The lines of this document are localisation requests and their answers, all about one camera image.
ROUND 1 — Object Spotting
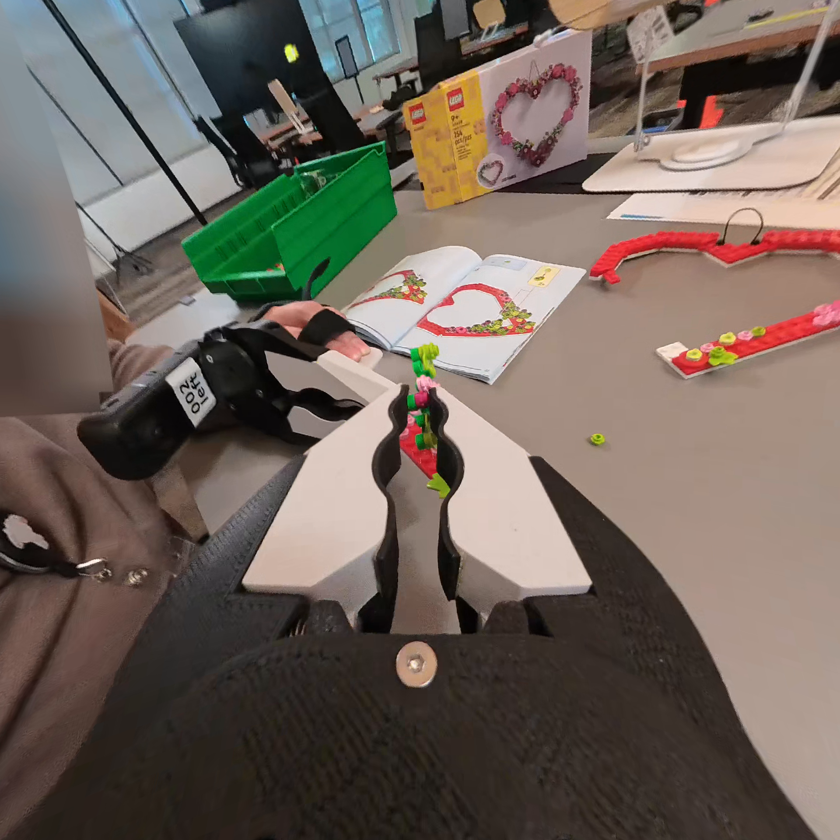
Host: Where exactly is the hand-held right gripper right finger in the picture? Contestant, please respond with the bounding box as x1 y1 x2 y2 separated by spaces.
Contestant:
428 386 593 634

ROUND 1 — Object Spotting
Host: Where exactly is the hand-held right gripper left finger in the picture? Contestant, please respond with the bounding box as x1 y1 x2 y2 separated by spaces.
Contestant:
241 384 412 634

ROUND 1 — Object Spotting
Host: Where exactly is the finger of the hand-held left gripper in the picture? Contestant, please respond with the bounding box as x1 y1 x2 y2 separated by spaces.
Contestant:
289 402 367 446
268 348 399 408

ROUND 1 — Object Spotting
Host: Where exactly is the green leaf lego flower cluster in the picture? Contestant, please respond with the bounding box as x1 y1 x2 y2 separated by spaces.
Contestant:
406 343 441 434

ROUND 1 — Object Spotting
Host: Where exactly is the red lego strip with flowers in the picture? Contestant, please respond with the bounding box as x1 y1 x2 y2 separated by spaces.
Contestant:
398 413 454 501

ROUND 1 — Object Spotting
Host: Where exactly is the lego instruction booklet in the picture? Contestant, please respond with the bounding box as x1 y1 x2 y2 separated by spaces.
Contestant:
340 246 587 386

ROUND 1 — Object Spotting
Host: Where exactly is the yellow white lego box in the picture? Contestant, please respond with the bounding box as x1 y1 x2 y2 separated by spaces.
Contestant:
402 29 593 212

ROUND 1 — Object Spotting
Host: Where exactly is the white-based red lego strip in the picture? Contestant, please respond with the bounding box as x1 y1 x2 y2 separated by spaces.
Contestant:
656 303 840 381

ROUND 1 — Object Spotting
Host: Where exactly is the person's left hand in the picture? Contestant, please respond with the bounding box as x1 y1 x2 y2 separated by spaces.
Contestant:
264 302 368 362

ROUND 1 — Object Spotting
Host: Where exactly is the green plastic bin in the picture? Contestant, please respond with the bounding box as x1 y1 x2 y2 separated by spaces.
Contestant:
182 141 399 304

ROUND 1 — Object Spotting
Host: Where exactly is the white zipper pull tag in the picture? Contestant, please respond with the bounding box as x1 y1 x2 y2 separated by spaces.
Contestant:
0 513 111 581

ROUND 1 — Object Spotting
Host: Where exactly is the black tripod leg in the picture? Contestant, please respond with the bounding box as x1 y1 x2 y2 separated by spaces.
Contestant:
42 0 207 227

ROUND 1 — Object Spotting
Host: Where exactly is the clear acrylic stand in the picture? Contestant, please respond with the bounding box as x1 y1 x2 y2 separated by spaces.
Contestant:
633 0 840 173

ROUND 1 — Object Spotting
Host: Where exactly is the light wooden tabletop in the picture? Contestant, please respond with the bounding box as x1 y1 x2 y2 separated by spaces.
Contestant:
548 0 664 32

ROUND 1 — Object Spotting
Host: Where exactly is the white board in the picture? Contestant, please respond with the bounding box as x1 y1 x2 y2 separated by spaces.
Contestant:
582 115 840 195

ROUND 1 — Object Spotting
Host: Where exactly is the background desk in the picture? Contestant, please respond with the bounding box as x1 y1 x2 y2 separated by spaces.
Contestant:
637 5 840 122

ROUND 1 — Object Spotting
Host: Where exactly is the black cord loop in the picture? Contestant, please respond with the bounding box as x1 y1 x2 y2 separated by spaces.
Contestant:
723 208 765 245

